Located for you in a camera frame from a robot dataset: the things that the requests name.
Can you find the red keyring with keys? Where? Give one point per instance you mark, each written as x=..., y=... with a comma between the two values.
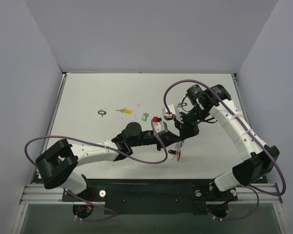
x=177, y=148

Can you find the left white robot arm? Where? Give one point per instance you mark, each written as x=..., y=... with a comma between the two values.
x=56, y=165

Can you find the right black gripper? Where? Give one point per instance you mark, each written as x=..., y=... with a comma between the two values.
x=185, y=119

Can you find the key with yellow tag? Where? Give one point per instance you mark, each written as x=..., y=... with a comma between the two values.
x=124, y=110

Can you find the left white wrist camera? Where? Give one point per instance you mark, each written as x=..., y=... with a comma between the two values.
x=159, y=126

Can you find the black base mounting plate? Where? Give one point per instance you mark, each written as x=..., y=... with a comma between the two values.
x=151, y=197

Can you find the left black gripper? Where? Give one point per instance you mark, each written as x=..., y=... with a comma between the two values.
x=159, y=141

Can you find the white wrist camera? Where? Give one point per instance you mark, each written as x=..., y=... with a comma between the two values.
x=172, y=113
x=159, y=126

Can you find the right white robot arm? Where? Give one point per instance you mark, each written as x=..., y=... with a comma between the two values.
x=256, y=155

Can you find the key with black tag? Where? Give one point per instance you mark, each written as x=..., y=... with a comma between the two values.
x=181, y=104

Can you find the aluminium frame rail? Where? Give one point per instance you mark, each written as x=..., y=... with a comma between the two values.
x=44, y=212

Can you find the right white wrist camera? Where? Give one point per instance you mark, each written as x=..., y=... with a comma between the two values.
x=172, y=113

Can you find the key with green tag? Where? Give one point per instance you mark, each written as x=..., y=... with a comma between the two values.
x=145, y=116

